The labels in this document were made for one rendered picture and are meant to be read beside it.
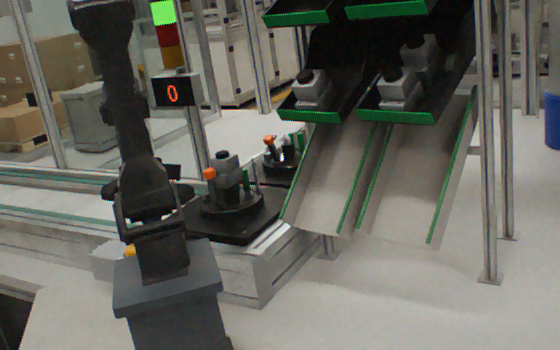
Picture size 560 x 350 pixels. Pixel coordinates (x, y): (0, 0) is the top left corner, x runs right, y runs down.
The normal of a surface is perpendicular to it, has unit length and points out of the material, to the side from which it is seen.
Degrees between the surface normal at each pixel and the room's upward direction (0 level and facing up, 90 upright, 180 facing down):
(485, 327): 0
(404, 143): 45
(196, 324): 90
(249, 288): 90
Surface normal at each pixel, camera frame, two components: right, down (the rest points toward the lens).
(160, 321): 0.25, 0.28
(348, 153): -0.56, -0.43
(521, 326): -0.15, -0.94
